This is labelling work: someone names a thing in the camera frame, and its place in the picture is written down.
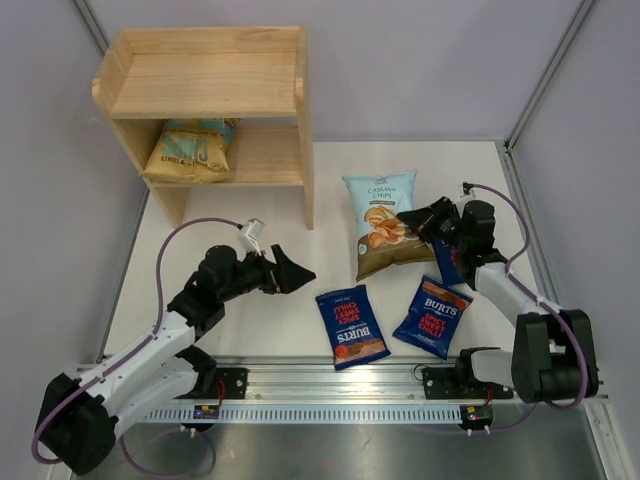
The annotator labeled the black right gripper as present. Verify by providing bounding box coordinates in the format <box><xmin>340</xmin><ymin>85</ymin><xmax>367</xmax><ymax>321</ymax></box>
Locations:
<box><xmin>397</xmin><ymin>196</ymin><xmax>469</xmax><ymax>252</ymax></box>

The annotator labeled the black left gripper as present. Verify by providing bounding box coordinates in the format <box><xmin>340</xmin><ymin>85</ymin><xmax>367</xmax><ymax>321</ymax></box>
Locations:
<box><xmin>218</xmin><ymin>244</ymin><xmax>314</xmax><ymax>303</ymax></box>

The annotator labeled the light blue cassava chips bag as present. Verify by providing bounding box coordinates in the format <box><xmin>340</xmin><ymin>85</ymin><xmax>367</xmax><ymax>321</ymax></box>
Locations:
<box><xmin>343</xmin><ymin>170</ymin><xmax>435</xmax><ymax>282</ymax></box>

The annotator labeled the yellow kettle chips bag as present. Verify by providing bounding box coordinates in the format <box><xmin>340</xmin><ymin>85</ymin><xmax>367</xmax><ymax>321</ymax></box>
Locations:
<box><xmin>141</xmin><ymin>118</ymin><xmax>240</xmax><ymax>184</ymax></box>

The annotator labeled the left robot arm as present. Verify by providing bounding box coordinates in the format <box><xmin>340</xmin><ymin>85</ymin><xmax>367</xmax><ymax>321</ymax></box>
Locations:
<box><xmin>31</xmin><ymin>245</ymin><xmax>316</xmax><ymax>475</ymax></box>

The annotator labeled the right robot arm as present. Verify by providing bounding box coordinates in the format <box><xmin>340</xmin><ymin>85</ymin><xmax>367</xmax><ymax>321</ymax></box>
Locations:
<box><xmin>397</xmin><ymin>197</ymin><xmax>600</xmax><ymax>408</ymax></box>

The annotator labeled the wooden two-tier shelf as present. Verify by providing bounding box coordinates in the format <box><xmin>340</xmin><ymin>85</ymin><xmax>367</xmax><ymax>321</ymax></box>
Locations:
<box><xmin>92</xmin><ymin>26</ymin><xmax>314</xmax><ymax>228</ymax></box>

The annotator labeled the blue Burts bag right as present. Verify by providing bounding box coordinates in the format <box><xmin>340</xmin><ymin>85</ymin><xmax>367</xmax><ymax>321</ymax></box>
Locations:
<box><xmin>433</xmin><ymin>240</ymin><xmax>474</xmax><ymax>287</ymax></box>

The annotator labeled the blue burts bag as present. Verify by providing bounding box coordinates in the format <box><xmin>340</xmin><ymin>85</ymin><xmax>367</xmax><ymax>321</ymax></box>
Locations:
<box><xmin>315</xmin><ymin>285</ymin><xmax>391</xmax><ymax>371</ymax></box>
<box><xmin>392</xmin><ymin>275</ymin><xmax>473</xmax><ymax>360</ymax></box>
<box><xmin>433</xmin><ymin>240</ymin><xmax>474</xmax><ymax>287</ymax></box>

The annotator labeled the blue Burts bag middle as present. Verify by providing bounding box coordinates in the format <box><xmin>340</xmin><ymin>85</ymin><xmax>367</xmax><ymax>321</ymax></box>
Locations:
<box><xmin>392</xmin><ymin>275</ymin><xmax>473</xmax><ymax>360</ymax></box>

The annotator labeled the blue Burts bag left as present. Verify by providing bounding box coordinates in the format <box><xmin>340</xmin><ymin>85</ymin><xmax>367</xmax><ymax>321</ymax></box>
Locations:
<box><xmin>315</xmin><ymin>285</ymin><xmax>391</xmax><ymax>371</ymax></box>

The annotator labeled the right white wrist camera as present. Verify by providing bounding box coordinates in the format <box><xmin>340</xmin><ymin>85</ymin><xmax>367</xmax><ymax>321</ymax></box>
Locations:
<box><xmin>454</xmin><ymin>182</ymin><xmax>476</xmax><ymax>211</ymax></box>

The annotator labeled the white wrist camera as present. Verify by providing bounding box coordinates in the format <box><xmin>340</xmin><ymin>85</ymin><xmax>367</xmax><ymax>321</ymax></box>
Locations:
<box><xmin>454</xmin><ymin>182</ymin><xmax>476</xmax><ymax>211</ymax></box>
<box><xmin>239</xmin><ymin>218</ymin><xmax>265</xmax><ymax>256</ymax></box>

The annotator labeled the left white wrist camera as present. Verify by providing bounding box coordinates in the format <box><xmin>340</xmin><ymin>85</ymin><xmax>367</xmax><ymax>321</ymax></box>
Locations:
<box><xmin>239</xmin><ymin>218</ymin><xmax>265</xmax><ymax>256</ymax></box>

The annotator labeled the aluminium mounting rail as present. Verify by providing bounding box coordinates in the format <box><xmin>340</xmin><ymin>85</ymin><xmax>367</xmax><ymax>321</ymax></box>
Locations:
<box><xmin>74</xmin><ymin>355</ymin><xmax>611</xmax><ymax>406</ymax></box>

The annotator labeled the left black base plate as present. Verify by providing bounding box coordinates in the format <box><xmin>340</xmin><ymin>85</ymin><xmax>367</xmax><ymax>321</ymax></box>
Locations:
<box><xmin>196</xmin><ymin>367</ymin><xmax>249</xmax><ymax>401</ymax></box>

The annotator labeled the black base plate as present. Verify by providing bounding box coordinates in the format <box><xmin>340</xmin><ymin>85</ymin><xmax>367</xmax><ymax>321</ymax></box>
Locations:
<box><xmin>196</xmin><ymin>367</ymin><xmax>249</xmax><ymax>401</ymax></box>
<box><xmin>418</xmin><ymin>366</ymin><xmax>486</xmax><ymax>400</ymax></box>

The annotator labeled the white slotted cable duct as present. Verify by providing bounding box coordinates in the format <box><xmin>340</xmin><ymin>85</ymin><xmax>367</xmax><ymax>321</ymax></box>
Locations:
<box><xmin>143</xmin><ymin>404</ymin><xmax>491</xmax><ymax>425</ymax></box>

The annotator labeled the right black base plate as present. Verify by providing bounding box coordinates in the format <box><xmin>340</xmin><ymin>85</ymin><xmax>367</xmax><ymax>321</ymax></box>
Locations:
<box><xmin>418</xmin><ymin>366</ymin><xmax>486</xmax><ymax>400</ymax></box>

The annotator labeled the right aluminium frame post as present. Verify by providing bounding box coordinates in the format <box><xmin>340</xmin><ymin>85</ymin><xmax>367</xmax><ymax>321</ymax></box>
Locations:
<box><xmin>503</xmin><ymin>0</ymin><xmax>598</xmax><ymax>155</ymax></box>

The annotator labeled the aluminium frame post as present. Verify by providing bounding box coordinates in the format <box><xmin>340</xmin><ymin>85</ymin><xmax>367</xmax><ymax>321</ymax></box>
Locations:
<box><xmin>71</xmin><ymin>0</ymin><xmax>110</xmax><ymax>55</ymax></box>
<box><xmin>503</xmin><ymin>0</ymin><xmax>598</xmax><ymax>155</ymax></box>

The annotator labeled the left aluminium frame post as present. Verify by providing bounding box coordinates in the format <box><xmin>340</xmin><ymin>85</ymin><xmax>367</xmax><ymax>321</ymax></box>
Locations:
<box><xmin>71</xmin><ymin>0</ymin><xmax>110</xmax><ymax>55</ymax></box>

